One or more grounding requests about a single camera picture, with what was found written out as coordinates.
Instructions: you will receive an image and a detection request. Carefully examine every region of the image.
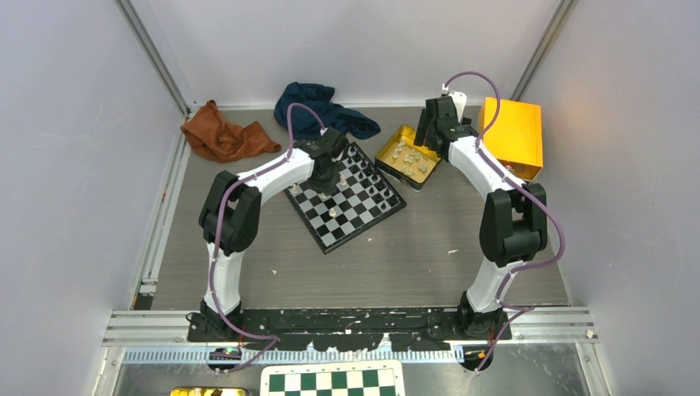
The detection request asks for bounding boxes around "gold object bottom edge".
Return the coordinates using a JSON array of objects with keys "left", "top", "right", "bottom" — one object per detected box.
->
[{"left": 170, "top": 387, "right": 250, "bottom": 396}]

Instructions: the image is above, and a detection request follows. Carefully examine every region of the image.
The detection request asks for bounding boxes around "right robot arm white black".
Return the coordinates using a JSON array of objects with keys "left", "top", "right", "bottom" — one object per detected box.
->
[{"left": 414, "top": 95, "right": 547, "bottom": 339}]

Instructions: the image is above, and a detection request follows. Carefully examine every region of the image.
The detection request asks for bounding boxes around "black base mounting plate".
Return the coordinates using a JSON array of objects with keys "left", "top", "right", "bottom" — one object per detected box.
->
[{"left": 186, "top": 306, "right": 511, "bottom": 352}]

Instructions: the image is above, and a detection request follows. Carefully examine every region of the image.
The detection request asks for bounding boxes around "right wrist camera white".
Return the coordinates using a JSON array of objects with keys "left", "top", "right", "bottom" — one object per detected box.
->
[{"left": 442, "top": 84, "right": 468, "bottom": 120}]

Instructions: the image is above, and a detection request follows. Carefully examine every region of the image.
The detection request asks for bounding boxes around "black white chessboard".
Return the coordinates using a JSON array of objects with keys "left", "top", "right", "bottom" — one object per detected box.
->
[{"left": 285, "top": 143, "right": 406, "bottom": 254}]

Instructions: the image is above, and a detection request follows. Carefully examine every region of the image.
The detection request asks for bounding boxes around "yellow drawer box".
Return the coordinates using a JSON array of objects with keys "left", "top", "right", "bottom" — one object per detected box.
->
[{"left": 477, "top": 97, "right": 543, "bottom": 182}]

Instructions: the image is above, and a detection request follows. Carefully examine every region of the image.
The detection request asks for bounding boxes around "green white checkered board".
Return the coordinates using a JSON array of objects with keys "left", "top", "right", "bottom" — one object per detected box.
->
[{"left": 259, "top": 360, "right": 406, "bottom": 396}]

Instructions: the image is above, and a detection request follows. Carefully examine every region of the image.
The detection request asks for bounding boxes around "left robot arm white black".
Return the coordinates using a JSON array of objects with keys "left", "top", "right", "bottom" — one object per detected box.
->
[{"left": 198, "top": 128, "right": 348, "bottom": 341}]

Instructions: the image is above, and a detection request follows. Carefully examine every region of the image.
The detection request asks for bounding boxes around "gold tin tray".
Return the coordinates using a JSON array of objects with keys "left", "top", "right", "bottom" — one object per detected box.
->
[{"left": 375, "top": 125, "right": 442, "bottom": 192}]

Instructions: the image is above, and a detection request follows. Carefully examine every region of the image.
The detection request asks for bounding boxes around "dark blue cloth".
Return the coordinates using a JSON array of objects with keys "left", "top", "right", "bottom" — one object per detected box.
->
[{"left": 273, "top": 82, "right": 381, "bottom": 140}]

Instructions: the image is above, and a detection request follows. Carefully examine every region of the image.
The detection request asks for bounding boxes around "orange brown cloth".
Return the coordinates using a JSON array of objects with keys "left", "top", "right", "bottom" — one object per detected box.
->
[{"left": 181, "top": 100, "right": 281, "bottom": 163}]

